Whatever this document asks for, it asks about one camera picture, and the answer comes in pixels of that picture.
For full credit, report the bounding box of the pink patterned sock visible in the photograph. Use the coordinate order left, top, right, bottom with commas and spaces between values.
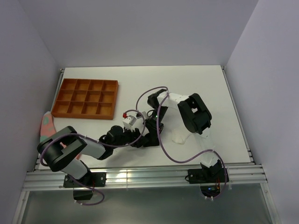
40, 111, 56, 143

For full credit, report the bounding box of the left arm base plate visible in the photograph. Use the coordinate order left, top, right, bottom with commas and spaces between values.
63, 172, 107, 188

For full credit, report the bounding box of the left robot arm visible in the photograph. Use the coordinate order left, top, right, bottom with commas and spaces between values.
37, 126, 147, 186

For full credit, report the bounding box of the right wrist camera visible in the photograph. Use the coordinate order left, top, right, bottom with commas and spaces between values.
136, 111, 148, 120

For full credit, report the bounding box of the aluminium rail frame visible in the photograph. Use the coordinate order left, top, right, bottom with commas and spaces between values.
13, 65, 281, 224

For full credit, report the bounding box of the orange compartment tray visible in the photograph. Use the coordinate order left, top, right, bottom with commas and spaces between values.
51, 78, 119, 120

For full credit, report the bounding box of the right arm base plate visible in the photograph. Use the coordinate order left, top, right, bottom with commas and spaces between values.
185, 168, 229, 184

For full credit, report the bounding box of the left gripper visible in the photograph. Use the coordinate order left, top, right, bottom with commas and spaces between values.
112, 124, 148, 149

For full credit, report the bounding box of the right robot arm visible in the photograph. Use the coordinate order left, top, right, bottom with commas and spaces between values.
145, 89, 224, 182

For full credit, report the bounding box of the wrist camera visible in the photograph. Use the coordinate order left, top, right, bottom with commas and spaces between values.
136, 111, 148, 120
122, 113, 137, 131

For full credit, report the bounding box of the black cable clamp block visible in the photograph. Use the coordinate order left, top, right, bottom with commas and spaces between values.
73, 190, 93, 201

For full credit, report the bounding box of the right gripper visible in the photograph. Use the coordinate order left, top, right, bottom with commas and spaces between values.
143, 106, 169, 142

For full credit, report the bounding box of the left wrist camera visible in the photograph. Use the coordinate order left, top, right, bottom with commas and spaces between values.
122, 113, 137, 131

